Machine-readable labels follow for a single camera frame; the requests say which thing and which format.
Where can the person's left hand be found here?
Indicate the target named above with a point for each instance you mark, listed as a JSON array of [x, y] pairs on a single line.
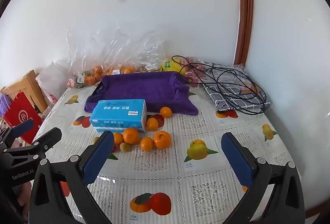
[[24, 198]]

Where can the small brown fruit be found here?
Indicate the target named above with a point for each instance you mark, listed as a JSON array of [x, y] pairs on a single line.
[[125, 146]]

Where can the brown wooden door frame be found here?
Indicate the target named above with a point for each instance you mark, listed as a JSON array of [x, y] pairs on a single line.
[[243, 7]]

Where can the yellow pomelo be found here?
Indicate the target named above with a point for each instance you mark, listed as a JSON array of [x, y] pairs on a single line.
[[169, 66]]

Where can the white plastic bag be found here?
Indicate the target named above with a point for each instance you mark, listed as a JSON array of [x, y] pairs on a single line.
[[51, 71]]

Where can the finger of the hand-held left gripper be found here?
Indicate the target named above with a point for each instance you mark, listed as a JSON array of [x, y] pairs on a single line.
[[23, 127], [49, 136]]

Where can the clear bag of oranges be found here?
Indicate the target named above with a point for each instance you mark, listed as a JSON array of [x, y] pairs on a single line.
[[129, 58]]

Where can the small red fruit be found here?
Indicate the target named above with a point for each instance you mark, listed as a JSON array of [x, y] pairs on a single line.
[[115, 148]]

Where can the purple towel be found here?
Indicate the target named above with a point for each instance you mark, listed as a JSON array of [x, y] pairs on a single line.
[[144, 89]]

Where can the large orange with stem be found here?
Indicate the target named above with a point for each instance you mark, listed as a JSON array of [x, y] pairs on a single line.
[[162, 139]]

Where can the clear bag of leafy tangerines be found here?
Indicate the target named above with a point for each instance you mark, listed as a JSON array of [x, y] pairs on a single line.
[[87, 69]]

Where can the wooden chair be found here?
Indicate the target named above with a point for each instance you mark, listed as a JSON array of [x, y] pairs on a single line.
[[31, 84]]

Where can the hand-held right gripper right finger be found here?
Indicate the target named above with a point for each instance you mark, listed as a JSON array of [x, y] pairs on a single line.
[[237, 159]]

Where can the clear bag of brown fruits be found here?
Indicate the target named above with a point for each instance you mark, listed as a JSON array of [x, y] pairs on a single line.
[[150, 67]]

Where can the blue tissue pack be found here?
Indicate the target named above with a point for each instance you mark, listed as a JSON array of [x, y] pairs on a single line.
[[118, 113]]

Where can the small orange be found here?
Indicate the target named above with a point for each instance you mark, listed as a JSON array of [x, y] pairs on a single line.
[[165, 112], [118, 138], [147, 143], [152, 123]]

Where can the packaged grey checked cloth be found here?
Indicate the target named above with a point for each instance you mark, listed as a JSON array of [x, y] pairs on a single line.
[[232, 95]]

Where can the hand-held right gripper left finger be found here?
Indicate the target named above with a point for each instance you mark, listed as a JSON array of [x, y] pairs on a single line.
[[99, 157]]

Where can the red paper bag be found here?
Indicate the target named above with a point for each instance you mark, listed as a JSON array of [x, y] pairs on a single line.
[[19, 115]]

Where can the bag of red fruits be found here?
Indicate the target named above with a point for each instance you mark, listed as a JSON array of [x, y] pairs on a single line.
[[192, 74]]

